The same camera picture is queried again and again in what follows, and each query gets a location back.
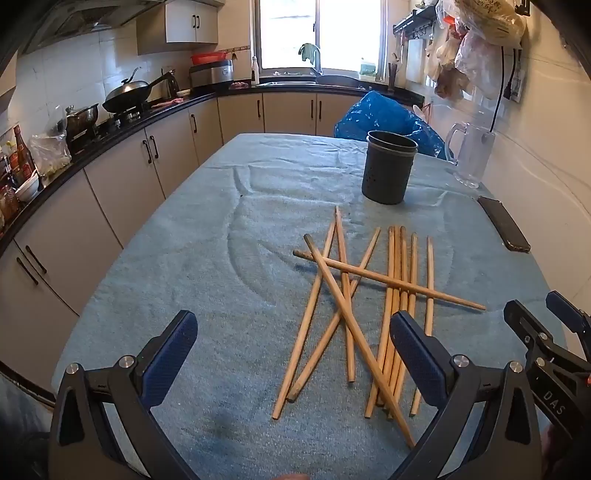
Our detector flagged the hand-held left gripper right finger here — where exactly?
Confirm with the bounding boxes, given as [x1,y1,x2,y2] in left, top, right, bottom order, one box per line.
[389,311,544,480]

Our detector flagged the row of sauce bottles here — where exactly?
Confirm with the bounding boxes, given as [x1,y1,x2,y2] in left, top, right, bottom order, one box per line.
[0,124,38,227]

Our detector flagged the white base cabinets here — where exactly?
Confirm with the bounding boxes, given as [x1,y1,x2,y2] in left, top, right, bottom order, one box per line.
[0,90,366,394]

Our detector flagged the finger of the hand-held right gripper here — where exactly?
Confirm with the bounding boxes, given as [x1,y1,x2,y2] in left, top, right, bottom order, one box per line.
[503,299,553,352]
[546,290,591,334]

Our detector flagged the hanging plastic bags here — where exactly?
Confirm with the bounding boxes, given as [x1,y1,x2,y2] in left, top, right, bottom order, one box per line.
[424,0,528,101]

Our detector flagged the black smartphone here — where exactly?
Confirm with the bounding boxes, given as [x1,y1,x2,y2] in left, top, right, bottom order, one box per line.
[477,196,532,253]

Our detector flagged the black wall rack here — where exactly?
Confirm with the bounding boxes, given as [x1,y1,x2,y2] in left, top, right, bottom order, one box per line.
[392,4,439,37]

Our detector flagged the steel pot with lid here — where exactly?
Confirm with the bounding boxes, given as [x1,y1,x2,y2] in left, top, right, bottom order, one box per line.
[57,104,100,140]

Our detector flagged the black wok with lid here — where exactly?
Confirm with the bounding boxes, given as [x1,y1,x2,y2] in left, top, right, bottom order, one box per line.
[102,67,177,114]

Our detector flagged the gas stove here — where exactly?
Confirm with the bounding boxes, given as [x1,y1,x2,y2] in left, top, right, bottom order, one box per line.
[95,107,155,134]

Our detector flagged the black power cable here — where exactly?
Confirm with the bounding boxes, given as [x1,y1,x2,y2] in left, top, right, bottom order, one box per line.
[488,45,523,132]

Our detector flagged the black perforated chopstick holder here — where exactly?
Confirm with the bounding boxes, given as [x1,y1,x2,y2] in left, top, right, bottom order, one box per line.
[361,130,419,206]

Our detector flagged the clear bag with food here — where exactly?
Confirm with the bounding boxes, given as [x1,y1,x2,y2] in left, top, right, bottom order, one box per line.
[30,133,73,177]

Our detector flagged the black kitchen countertop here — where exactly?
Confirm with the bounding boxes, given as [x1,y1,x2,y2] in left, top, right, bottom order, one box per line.
[0,79,426,252]

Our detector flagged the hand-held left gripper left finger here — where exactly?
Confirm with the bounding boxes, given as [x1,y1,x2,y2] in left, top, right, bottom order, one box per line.
[48,310,199,480]

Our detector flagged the blue plastic bag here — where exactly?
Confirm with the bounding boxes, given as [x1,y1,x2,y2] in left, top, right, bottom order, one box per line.
[334,91,455,160]

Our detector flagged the range hood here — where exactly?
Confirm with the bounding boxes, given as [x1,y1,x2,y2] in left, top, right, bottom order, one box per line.
[22,0,168,55]

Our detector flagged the window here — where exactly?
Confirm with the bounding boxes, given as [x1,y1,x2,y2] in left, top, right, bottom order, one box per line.
[257,0,389,80]

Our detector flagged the pile of wooden chopsticks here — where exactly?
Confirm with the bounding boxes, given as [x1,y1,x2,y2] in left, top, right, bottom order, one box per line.
[271,206,487,449]

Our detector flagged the white bowl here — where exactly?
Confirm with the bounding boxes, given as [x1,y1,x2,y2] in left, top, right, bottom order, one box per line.
[16,177,43,202]

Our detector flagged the blue terry tablecloth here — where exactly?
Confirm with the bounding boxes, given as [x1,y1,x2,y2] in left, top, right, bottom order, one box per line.
[51,133,568,480]

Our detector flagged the white wall cabinet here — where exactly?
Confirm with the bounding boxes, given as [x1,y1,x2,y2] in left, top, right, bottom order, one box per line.
[137,0,219,56]

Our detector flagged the white cutting board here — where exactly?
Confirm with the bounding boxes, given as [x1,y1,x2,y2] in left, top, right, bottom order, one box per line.
[406,39,424,85]

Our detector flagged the silver rice cooker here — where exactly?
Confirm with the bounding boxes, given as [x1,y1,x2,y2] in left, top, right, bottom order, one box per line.
[189,59,234,92]

